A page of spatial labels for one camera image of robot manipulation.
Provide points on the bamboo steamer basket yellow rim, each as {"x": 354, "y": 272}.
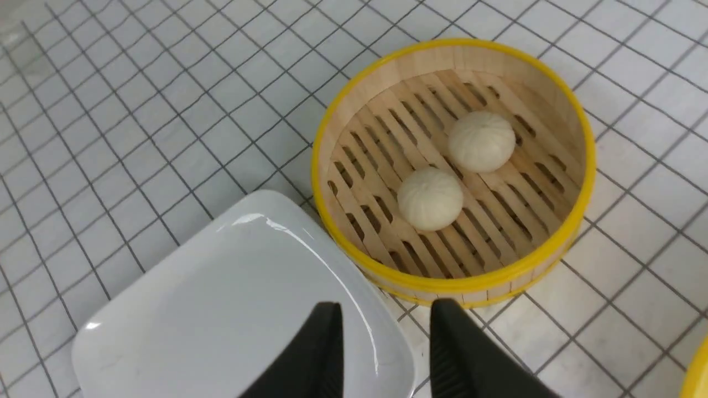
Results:
{"x": 394, "y": 117}

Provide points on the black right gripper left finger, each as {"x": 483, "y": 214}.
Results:
{"x": 312, "y": 364}

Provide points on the white steamed bun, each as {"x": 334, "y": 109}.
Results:
{"x": 430, "y": 199}
{"x": 481, "y": 142}

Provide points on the bamboo steamer lid yellow rim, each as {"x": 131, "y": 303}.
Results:
{"x": 695, "y": 381}

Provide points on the white grid-patterned tablecloth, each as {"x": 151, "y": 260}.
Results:
{"x": 128, "y": 125}

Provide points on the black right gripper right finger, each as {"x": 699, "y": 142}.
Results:
{"x": 465, "y": 362}

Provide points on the white square ceramic plate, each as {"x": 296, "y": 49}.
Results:
{"x": 210, "y": 317}

